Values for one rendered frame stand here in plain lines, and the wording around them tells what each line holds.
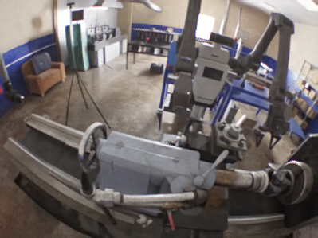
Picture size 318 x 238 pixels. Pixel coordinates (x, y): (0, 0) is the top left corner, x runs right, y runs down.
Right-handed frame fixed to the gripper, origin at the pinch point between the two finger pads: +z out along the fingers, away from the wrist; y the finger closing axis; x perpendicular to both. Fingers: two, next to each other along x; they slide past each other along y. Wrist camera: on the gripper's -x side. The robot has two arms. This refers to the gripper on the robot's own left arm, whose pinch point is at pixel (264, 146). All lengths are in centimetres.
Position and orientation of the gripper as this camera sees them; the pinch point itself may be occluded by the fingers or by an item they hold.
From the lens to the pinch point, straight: 72.9
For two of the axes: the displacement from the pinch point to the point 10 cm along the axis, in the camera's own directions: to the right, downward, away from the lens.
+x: 0.7, -1.7, 9.8
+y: 9.8, 1.9, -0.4
